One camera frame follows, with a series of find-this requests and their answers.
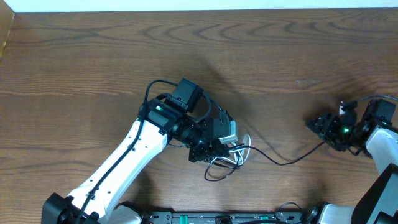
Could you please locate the white usb cable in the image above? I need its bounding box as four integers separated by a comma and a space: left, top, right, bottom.
214, 133, 251, 166

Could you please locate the black usb cable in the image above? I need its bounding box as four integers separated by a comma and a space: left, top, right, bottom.
203, 141, 326, 182

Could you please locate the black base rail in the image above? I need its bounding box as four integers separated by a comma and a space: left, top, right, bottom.
142, 211, 307, 224

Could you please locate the green clamp handle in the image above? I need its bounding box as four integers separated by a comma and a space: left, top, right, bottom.
179, 215, 189, 224

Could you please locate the cardboard panel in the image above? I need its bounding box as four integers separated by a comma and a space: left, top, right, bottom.
0, 0, 15, 58

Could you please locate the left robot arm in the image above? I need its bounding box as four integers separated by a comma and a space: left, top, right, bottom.
41, 78, 238, 223

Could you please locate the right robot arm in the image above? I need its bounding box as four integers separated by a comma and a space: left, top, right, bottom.
305, 95, 397, 224

